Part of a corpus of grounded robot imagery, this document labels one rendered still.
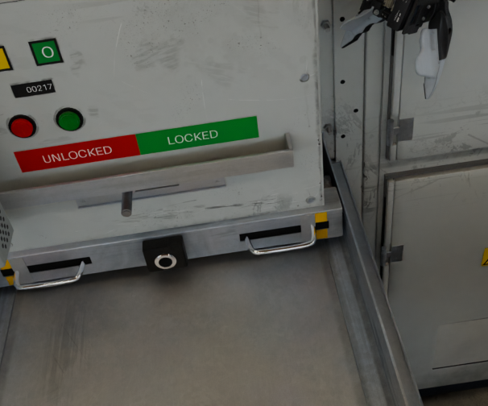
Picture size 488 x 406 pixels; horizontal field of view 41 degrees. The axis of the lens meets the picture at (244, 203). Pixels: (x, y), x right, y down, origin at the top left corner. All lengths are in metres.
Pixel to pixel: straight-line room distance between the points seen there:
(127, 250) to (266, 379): 0.29
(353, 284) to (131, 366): 0.34
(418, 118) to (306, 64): 0.36
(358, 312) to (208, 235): 0.24
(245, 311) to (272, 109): 0.30
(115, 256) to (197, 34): 0.38
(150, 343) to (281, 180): 0.29
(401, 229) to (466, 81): 0.33
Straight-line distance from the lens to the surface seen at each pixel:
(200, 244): 0.98
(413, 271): 1.41
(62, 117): 0.85
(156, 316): 0.97
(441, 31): 0.90
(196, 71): 0.81
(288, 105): 0.85
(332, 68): 1.07
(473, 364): 1.76
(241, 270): 1.00
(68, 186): 0.87
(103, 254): 1.00
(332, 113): 1.12
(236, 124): 0.86
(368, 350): 0.90
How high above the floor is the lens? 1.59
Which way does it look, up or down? 42 degrees down
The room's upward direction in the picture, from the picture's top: 8 degrees counter-clockwise
